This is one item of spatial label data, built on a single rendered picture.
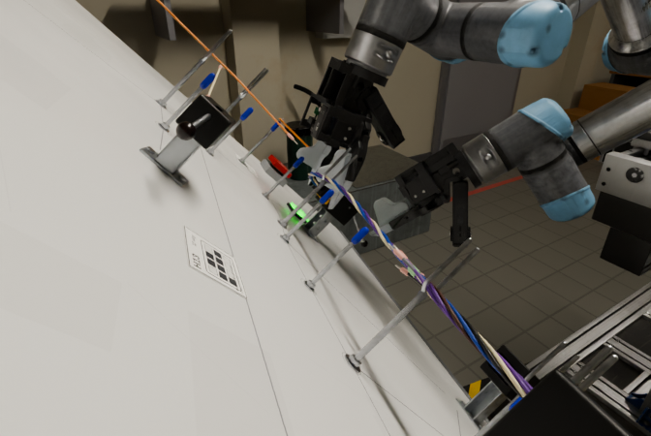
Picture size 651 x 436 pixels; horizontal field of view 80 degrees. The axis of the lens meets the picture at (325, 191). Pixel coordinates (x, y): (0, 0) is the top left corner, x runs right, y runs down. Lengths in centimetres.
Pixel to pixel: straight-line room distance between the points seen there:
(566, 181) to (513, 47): 25
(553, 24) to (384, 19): 20
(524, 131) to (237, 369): 56
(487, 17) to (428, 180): 26
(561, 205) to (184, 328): 62
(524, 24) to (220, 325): 46
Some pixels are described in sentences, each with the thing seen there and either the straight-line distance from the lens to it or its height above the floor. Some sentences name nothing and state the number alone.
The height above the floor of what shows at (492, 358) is 121.
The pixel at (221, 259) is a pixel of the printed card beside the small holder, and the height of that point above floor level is 125.
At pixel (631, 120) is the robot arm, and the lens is 83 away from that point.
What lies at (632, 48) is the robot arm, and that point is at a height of 133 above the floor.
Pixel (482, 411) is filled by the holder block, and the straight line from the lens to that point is 61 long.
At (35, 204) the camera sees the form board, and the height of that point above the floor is 134.
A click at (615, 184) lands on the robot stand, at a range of 110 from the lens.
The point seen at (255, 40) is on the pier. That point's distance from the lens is 263.
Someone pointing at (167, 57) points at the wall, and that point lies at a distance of 267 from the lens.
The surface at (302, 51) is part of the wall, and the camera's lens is 297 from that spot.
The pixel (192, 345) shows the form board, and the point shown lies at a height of 128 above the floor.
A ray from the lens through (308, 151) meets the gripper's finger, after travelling 64.
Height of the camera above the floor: 142
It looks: 25 degrees down
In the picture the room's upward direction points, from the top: straight up
